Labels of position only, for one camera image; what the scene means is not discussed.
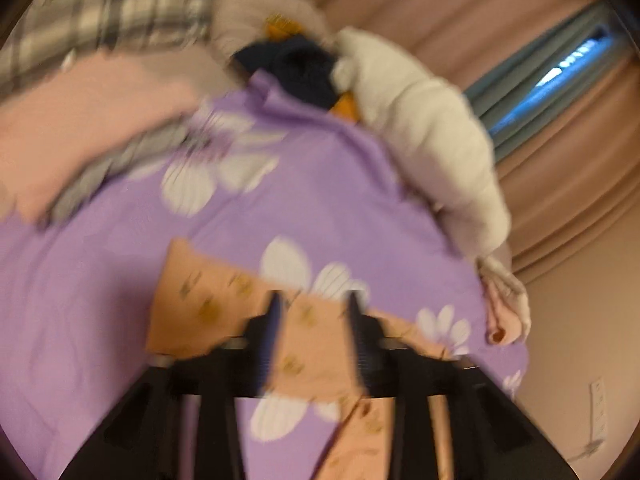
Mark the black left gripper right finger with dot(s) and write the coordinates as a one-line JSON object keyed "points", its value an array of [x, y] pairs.
{"points": [[375, 366]]}

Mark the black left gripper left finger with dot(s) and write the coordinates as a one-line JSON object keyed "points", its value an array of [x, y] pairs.
{"points": [[261, 334]]}

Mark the orange duck print garment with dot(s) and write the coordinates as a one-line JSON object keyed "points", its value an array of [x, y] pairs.
{"points": [[313, 420]]}

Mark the folded pink white clothes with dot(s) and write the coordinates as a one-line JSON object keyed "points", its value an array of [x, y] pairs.
{"points": [[507, 304]]}

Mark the purple floral bed sheet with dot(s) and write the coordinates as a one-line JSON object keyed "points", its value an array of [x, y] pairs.
{"points": [[284, 191]]}

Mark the white plush toy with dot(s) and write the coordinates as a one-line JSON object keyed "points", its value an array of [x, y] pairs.
{"points": [[440, 147]]}

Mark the dark navy garment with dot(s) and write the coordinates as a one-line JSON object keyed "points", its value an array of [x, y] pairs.
{"points": [[301, 67]]}

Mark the pink garment with grey trim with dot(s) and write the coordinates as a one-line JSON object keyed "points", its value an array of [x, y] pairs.
{"points": [[51, 130]]}

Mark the teal curtain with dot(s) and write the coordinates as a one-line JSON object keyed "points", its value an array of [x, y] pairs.
{"points": [[524, 93]]}

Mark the beige pillow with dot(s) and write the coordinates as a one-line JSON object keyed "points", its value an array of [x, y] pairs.
{"points": [[238, 23]]}

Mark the grey plaid blanket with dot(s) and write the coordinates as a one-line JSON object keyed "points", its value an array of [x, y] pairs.
{"points": [[49, 30]]}

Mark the white wall power strip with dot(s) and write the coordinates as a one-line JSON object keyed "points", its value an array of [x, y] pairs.
{"points": [[599, 411]]}

